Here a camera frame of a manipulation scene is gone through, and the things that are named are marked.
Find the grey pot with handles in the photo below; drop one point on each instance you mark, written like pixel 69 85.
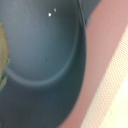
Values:
pixel 48 46

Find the white woven placemat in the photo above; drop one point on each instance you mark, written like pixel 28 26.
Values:
pixel 109 107

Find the teal grey gripper finger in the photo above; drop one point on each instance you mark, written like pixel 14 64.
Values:
pixel 4 56

